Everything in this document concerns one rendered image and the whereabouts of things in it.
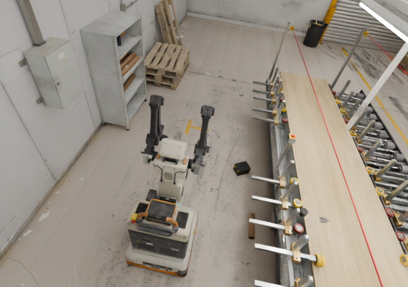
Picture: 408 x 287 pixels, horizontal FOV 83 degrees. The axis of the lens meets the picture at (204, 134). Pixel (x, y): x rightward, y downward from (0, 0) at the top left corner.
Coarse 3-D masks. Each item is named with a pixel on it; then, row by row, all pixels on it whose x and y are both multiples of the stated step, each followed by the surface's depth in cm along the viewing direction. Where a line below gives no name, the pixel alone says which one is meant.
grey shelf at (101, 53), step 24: (96, 24) 298; (120, 24) 308; (96, 48) 294; (120, 48) 323; (96, 72) 319; (120, 72) 314; (144, 72) 407; (96, 96) 348; (120, 96) 340; (144, 96) 436; (120, 120) 372
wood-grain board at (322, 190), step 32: (288, 96) 349; (320, 96) 360; (288, 128) 298; (320, 128) 302; (320, 160) 259; (352, 160) 265; (320, 192) 227; (352, 192) 231; (320, 224) 202; (352, 224) 206; (384, 224) 210; (352, 256) 185; (384, 256) 188
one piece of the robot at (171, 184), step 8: (152, 160) 198; (160, 160) 190; (184, 160) 193; (192, 160) 198; (160, 168) 190; (168, 168) 190; (176, 168) 188; (184, 168) 187; (160, 176) 197; (168, 176) 195; (176, 176) 193; (184, 176) 193; (160, 184) 215; (168, 184) 211; (176, 184) 210; (160, 192) 222; (168, 192) 220; (176, 192) 219
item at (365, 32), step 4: (364, 28) 340; (364, 32) 342; (368, 32) 340; (360, 36) 347; (356, 40) 354; (360, 40) 350; (356, 44) 355; (352, 48) 362; (352, 52) 364; (348, 56) 368; (348, 60) 372; (344, 64) 377; (344, 68) 381; (340, 72) 387; (336, 76) 395; (336, 80) 397; (332, 84) 404; (332, 88) 408
